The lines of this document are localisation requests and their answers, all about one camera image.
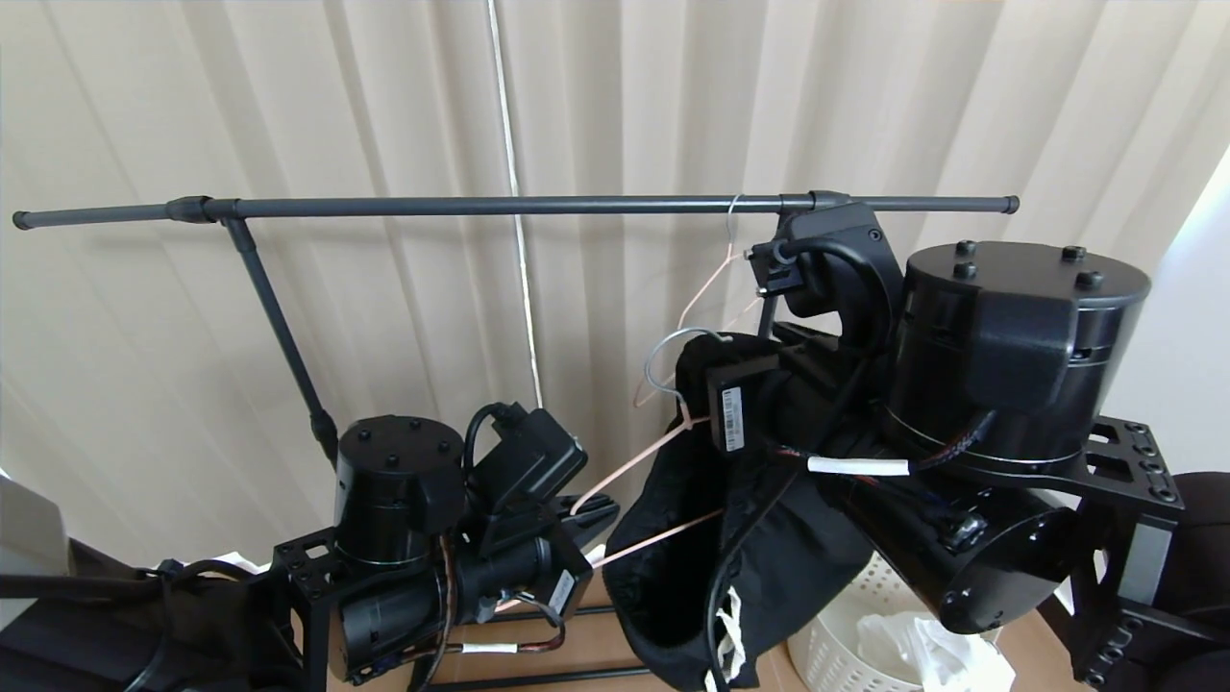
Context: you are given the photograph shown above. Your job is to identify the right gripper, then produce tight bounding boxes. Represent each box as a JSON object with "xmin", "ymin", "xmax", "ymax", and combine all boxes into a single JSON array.
[{"xmin": 706, "ymin": 327, "xmax": 1077, "ymax": 635}]

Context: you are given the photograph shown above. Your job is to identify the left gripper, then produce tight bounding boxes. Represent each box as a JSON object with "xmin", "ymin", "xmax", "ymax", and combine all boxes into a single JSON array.
[{"xmin": 332, "ymin": 533, "xmax": 594, "ymax": 683}]

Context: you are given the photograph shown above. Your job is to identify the black shorts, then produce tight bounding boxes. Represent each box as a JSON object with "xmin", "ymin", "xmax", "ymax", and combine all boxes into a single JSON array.
[{"xmin": 603, "ymin": 332, "xmax": 875, "ymax": 692}]

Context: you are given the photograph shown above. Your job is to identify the pink clothes hanger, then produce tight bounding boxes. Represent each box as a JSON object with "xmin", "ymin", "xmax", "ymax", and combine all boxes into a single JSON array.
[
  {"xmin": 569, "ymin": 327, "xmax": 736, "ymax": 570},
  {"xmin": 632, "ymin": 192, "xmax": 770, "ymax": 409}
]

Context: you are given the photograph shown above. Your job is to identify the white laundry basket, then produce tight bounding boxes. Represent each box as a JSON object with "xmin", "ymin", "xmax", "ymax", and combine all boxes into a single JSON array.
[{"xmin": 788, "ymin": 553, "xmax": 972, "ymax": 692}]

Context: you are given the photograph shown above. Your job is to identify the black clothes rack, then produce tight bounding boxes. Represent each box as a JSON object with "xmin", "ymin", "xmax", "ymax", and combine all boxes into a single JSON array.
[{"xmin": 12, "ymin": 189, "xmax": 1021, "ymax": 692}]

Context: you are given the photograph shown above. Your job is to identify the white garment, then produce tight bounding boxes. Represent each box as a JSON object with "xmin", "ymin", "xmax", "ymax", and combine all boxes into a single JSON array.
[{"xmin": 855, "ymin": 610, "xmax": 1018, "ymax": 692}]

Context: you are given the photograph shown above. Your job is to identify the beige curtain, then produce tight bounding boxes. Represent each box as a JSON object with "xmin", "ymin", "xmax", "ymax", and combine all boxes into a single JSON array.
[{"xmin": 0, "ymin": 0, "xmax": 1230, "ymax": 578}]

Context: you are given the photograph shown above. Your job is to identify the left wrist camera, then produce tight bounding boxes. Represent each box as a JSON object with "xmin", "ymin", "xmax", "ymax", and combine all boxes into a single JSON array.
[{"xmin": 464, "ymin": 404, "xmax": 589, "ymax": 539}]

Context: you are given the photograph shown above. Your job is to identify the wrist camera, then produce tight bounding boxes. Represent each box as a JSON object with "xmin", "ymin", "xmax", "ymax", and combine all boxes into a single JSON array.
[
  {"xmin": 748, "ymin": 202, "xmax": 906, "ymax": 347},
  {"xmin": 464, "ymin": 404, "xmax": 589, "ymax": 539}
]

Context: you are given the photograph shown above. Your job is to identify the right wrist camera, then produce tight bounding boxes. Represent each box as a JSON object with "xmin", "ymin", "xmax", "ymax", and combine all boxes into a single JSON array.
[{"xmin": 748, "ymin": 202, "xmax": 906, "ymax": 347}]

